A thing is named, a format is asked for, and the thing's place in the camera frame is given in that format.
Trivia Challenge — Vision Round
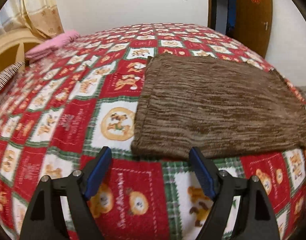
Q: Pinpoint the brown knitted sweater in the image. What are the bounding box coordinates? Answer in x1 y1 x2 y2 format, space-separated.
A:
131 53 306 159

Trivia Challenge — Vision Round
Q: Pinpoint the red patchwork bear bedspread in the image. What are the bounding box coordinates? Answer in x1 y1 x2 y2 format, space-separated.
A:
0 23 306 240

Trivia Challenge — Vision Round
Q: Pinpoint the striped pillow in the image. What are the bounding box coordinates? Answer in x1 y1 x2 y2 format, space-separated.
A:
0 61 25 93

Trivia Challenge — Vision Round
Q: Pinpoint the pink folded blanket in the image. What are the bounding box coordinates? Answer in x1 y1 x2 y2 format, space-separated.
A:
25 30 80 62

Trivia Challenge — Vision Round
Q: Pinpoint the cream wooden headboard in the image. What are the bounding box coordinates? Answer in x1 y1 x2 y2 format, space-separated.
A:
0 28 45 72

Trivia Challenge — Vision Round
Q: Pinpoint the beige patterned curtain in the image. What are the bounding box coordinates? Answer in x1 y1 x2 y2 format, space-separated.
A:
0 0 63 39

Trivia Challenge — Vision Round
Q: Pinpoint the brown wooden door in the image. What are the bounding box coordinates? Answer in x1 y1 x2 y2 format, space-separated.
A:
233 0 273 57

